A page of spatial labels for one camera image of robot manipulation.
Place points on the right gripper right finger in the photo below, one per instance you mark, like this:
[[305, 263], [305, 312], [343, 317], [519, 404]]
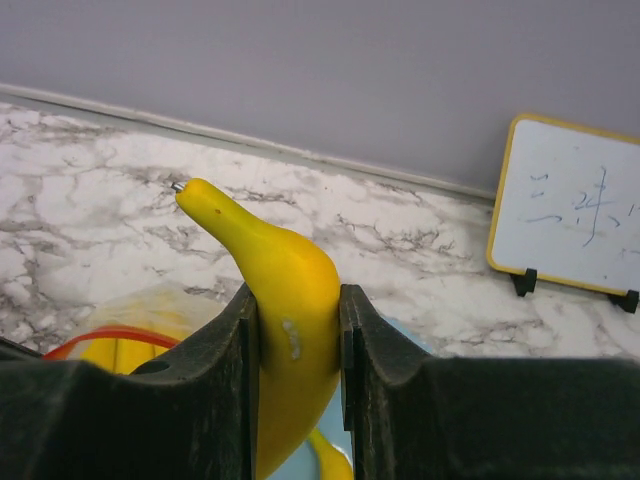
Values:
[[413, 415]]

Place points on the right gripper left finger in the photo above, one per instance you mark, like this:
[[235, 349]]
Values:
[[191, 413]]

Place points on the clear zip bag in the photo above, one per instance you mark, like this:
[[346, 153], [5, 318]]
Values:
[[122, 334]]

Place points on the single yellow banana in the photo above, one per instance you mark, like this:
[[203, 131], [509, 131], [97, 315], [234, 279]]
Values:
[[297, 289]]

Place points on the yellow banana bunch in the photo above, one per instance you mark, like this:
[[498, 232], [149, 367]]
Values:
[[123, 356]]

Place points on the small framed whiteboard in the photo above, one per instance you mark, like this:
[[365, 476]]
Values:
[[567, 209]]

